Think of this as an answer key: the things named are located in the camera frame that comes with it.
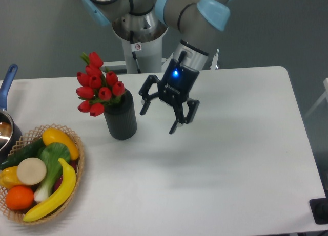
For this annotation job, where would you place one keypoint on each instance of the beige round radish slice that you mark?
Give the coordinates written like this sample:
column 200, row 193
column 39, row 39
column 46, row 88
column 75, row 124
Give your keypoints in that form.
column 31, row 171

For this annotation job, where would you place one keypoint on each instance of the yellow banana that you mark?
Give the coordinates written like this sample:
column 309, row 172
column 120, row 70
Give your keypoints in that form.
column 59, row 197

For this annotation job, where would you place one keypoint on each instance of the black device at table edge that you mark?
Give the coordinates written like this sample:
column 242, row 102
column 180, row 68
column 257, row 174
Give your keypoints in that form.
column 319, row 210

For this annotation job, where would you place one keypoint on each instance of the green bok choy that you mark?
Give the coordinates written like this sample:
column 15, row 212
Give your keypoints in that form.
column 50, row 155

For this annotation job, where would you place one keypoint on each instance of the purple red vegetable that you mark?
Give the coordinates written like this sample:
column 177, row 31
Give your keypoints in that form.
column 57, row 184

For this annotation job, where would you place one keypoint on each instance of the white frame at right edge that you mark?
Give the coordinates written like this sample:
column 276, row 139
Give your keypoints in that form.
column 321, row 99

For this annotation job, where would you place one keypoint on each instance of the yellow bell pepper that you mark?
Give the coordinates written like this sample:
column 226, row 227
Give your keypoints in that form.
column 9, row 178

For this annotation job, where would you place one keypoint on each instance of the orange fruit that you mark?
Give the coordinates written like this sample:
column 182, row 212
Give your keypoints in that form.
column 19, row 198

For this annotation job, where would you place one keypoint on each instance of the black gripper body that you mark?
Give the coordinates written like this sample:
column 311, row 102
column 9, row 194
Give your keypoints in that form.
column 176, row 83

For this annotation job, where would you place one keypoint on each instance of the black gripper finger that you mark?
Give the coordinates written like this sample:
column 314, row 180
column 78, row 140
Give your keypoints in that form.
column 180, row 117
column 144, row 93

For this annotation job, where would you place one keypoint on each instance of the green cucumber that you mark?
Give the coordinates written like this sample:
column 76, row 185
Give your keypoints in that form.
column 28, row 151

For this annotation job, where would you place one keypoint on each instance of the woven wicker basket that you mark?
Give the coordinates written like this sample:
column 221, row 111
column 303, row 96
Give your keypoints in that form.
column 27, row 138

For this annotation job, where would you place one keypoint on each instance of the dark grey ribbed vase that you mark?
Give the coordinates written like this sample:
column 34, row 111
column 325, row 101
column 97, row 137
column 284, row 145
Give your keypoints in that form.
column 121, row 119

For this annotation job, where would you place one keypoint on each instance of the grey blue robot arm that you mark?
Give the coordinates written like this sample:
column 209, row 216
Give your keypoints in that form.
column 198, row 21

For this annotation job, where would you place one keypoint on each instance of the red tulip bouquet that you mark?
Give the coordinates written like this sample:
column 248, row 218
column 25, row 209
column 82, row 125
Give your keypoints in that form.
column 98, row 89

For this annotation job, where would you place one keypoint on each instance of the blue handled saucepan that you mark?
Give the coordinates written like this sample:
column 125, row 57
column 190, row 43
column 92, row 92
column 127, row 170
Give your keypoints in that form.
column 10, row 132

